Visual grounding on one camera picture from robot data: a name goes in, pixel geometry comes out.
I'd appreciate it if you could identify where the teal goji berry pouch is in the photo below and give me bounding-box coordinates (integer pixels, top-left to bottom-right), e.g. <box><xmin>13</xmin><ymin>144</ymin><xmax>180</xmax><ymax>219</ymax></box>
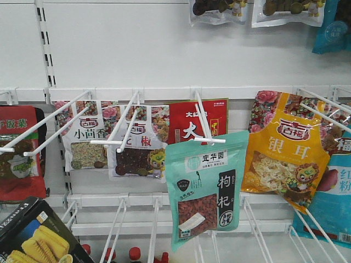
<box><xmin>165</xmin><ymin>131</ymin><xmax>249</xmax><ymax>251</ymax></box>

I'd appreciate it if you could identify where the black Franzzi cookie box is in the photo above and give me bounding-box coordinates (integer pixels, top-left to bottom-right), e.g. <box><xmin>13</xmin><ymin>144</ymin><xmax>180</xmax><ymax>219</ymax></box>
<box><xmin>1</xmin><ymin>197</ymin><xmax>93</xmax><ymax>263</ymax></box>

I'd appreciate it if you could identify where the clear dried fruit bag left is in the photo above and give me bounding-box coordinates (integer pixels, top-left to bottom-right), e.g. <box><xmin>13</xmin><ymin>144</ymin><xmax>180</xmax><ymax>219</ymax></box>
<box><xmin>189</xmin><ymin>0</ymin><xmax>248</xmax><ymax>25</ymax></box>

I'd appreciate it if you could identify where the clear dried fruit bag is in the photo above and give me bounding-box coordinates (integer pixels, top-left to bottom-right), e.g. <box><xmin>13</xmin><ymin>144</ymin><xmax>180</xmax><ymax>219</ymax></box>
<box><xmin>251</xmin><ymin>0</ymin><xmax>326</xmax><ymax>28</ymax></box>
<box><xmin>189</xmin><ymin>0</ymin><xmax>248</xmax><ymax>25</ymax></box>

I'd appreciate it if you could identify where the clear dried fruit bag right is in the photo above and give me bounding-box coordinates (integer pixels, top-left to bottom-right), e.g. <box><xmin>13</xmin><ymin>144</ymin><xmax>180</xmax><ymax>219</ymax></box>
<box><xmin>251</xmin><ymin>0</ymin><xmax>326</xmax><ymax>28</ymax></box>

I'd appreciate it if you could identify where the red date snack bag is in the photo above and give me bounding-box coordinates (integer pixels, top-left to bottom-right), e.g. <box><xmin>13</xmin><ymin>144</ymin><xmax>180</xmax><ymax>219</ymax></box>
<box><xmin>168</xmin><ymin>99</ymin><xmax>228</xmax><ymax>144</ymax></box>

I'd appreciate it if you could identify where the white peppercorn spice bag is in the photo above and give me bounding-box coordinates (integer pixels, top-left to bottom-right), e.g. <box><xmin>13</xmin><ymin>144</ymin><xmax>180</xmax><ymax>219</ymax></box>
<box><xmin>107</xmin><ymin>105</ymin><xmax>169</xmax><ymax>183</ymax></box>

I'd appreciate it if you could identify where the white display hook centre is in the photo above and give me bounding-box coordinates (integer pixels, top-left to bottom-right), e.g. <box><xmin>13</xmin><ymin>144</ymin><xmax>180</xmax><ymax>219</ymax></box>
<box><xmin>190</xmin><ymin>87</ymin><xmax>226</xmax><ymax>145</ymax></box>

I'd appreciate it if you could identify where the white display hook left-centre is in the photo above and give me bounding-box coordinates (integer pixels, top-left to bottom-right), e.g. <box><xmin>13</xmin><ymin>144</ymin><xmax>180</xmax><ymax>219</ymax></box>
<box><xmin>90</xmin><ymin>88</ymin><xmax>141</xmax><ymax>153</ymax></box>

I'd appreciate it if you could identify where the white fennel spice bag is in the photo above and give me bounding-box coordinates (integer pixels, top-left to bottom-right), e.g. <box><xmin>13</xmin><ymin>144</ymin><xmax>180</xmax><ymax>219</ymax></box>
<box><xmin>57</xmin><ymin>100</ymin><xmax>124</xmax><ymax>172</ymax></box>

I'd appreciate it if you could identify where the yellow white-fungus snack pouch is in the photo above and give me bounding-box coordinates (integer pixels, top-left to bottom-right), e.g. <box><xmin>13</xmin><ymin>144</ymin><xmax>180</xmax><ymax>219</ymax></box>
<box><xmin>240</xmin><ymin>90</ymin><xmax>331</xmax><ymax>215</ymax></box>

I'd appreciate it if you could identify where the red capped sauce bottle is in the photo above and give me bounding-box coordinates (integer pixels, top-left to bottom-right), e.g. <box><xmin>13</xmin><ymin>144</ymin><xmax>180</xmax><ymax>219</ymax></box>
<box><xmin>128</xmin><ymin>247</ymin><xmax>141</xmax><ymax>263</ymax></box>

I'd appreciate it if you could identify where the white slotted shelf upright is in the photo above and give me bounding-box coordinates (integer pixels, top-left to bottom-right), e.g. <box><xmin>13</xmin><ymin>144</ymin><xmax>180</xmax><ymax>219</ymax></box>
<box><xmin>34</xmin><ymin>0</ymin><xmax>56</xmax><ymax>87</ymax></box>

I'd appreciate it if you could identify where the red pickled vegetable bag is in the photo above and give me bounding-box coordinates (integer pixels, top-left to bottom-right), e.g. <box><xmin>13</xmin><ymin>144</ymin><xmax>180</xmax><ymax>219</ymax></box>
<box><xmin>1</xmin><ymin>105</ymin><xmax>47</xmax><ymax>204</ymax></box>

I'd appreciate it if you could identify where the white display hook far left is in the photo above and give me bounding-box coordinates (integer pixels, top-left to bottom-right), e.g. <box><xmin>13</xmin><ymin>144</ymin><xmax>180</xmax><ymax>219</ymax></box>
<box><xmin>0</xmin><ymin>89</ymin><xmax>93</xmax><ymax>157</ymax></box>

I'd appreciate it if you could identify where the blue sweet potato noodle bag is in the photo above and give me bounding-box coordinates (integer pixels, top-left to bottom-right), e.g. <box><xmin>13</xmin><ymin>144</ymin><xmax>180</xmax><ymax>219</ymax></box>
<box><xmin>308</xmin><ymin>133</ymin><xmax>350</xmax><ymax>248</ymax></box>

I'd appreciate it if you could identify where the blue bag upper right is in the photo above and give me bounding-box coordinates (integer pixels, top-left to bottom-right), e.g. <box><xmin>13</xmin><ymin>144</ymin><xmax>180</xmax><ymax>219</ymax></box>
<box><xmin>312</xmin><ymin>0</ymin><xmax>350</xmax><ymax>54</ymax></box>

